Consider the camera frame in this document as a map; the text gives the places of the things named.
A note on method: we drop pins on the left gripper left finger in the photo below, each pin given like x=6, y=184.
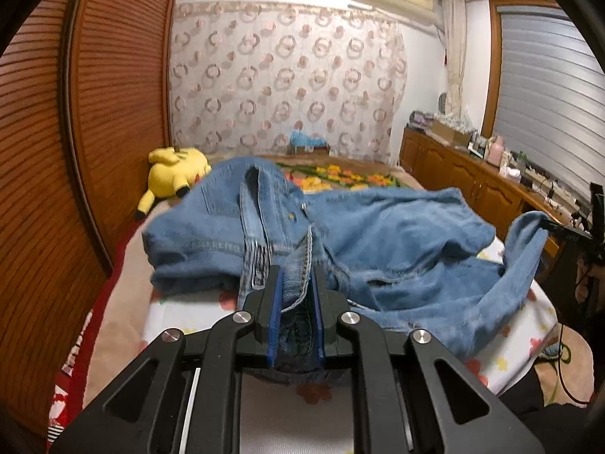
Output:
x=266, y=306

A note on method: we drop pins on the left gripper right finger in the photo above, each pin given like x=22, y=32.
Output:
x=328, y=306

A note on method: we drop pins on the blue denim jeans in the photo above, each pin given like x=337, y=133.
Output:
x=404, y=258

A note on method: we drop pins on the long wooden sideboard cabinet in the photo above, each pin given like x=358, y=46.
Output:
x=496, y=199

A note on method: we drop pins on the white tissue box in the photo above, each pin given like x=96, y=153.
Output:
x=512, y=174

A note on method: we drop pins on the pink kettle jug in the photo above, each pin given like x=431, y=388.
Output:
x=495, y=150

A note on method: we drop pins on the floral brown bed blanket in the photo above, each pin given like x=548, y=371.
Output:
x=315, y=173

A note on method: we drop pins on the grey window blind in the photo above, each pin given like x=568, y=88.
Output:
x=551, y=101

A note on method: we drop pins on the cardboard box on sideboard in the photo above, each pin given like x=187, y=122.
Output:
x=449, y=135

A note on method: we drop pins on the yellow Pikachu plush toy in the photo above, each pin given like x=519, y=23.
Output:
x=173, y=173

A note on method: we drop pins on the cardboard box with blue cloth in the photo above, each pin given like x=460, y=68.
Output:
x=303, y=144

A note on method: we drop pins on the circle patterned sheer curtain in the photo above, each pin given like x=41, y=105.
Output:
x=254, y=77

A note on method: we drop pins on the beige side curtain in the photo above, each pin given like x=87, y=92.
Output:
x=455, y=27

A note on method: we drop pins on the brown louvered wardrobe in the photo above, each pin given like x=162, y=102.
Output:
x=84, y=91

